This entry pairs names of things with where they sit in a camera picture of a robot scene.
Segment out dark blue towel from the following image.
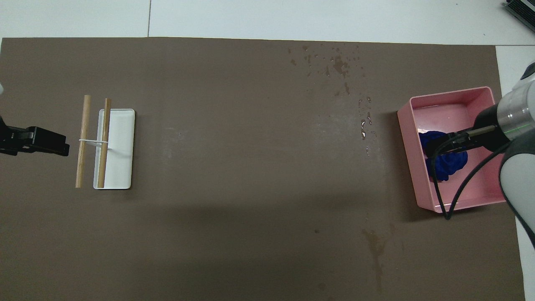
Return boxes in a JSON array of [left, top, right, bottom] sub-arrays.
[[419, 131, 469, 181]]

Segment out pink plastic bin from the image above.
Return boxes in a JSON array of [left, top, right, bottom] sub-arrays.
[[397, 87, 520, 214]]

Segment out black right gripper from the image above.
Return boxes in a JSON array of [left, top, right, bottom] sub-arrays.
[[424, 105, 509, 158]]

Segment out grey ribbed device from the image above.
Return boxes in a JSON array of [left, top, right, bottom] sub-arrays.
[[504, 0, 535, 21]]

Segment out wooden rack rod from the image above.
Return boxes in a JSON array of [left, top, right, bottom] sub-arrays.
[[97, 98, 112, 189], [76, 95, 92, 188]]

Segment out brown paper table mat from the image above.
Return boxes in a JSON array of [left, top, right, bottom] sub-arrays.
[[0, 37, 526, 301]]

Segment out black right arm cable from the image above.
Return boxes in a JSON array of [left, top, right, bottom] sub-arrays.
[[430, 125, 512, 221]]

